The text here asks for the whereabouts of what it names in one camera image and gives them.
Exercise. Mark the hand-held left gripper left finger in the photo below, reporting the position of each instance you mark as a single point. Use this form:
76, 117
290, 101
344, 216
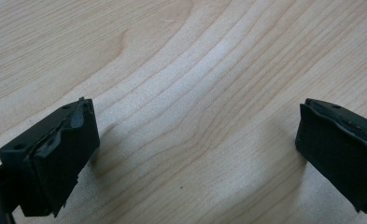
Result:
63, 155

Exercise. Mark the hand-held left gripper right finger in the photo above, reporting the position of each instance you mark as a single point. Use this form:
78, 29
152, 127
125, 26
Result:
333, 149

